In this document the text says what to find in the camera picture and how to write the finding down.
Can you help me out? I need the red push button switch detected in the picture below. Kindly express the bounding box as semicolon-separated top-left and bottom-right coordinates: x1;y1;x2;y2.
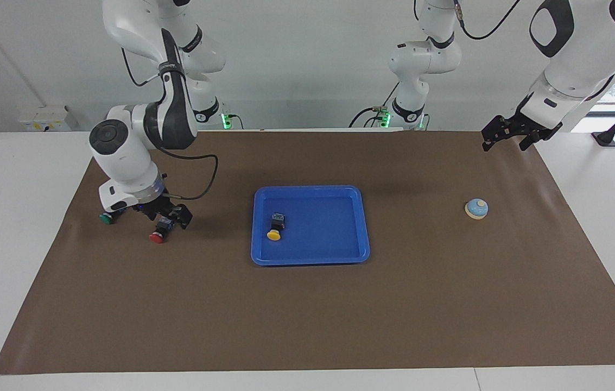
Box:
149;216;176;244

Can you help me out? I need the yellow push button switch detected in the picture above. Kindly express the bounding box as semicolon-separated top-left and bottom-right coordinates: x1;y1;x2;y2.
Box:
267;213;287;241

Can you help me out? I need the light blue desk bell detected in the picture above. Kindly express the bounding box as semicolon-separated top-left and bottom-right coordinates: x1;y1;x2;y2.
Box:
465;198;489;220

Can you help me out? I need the blue plastic tray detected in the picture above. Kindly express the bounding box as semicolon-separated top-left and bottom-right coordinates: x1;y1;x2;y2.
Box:
251;185;371;267

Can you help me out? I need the brown table mat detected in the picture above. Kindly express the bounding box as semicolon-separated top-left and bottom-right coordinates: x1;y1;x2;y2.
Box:
0;130;615;375

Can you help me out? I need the black left arm base cable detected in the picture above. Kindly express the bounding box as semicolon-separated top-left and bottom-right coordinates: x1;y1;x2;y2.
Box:
348;81;400;129

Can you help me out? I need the white wall socket box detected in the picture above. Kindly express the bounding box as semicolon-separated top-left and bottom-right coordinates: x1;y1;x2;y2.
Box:
17;106;72;132

